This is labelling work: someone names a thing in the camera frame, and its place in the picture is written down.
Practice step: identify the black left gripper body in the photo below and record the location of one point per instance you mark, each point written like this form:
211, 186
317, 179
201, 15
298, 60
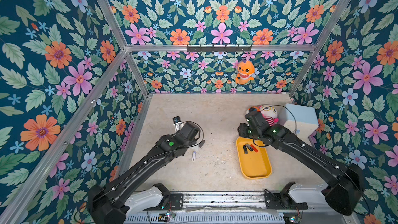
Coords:
193, 142

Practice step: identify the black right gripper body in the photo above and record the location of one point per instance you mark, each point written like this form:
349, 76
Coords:
252, 120

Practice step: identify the red usb flash drive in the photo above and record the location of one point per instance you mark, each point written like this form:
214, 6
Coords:
254, 148

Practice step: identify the black clear cap usb drive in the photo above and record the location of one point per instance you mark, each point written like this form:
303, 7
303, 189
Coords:
245, 149

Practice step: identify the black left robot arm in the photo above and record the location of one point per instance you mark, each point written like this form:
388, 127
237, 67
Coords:
112, 203

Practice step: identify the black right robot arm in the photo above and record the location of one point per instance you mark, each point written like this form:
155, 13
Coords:
345, 182

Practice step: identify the yellow plastic storage tray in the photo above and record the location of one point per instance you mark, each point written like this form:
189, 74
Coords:
253, 165

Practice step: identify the light blue white box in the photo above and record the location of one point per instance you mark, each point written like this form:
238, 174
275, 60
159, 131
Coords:
301, 120

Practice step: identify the orange tiger plush toy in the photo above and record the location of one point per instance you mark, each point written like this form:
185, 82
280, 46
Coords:
253, 109

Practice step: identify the pink white doll plush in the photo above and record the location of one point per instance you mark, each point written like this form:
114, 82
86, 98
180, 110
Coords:
270, 114

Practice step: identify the orange dinosaur plush toy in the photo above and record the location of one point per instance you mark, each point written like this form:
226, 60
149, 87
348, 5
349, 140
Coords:
245, 71

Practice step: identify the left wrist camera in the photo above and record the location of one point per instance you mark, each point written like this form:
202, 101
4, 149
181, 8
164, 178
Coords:
177, 120

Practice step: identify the aluminium frame bottom rail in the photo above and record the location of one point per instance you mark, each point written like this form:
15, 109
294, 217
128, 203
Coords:
132, 141

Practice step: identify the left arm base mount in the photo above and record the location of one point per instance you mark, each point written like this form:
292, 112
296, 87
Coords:
158, 202

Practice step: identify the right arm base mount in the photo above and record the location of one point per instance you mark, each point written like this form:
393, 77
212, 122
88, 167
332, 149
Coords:
281, 199

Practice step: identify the black hook rail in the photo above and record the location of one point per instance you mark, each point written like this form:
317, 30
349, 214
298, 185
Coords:
219, 48

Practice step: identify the aluminium frame post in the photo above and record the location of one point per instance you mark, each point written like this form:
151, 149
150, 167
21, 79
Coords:
117, 33

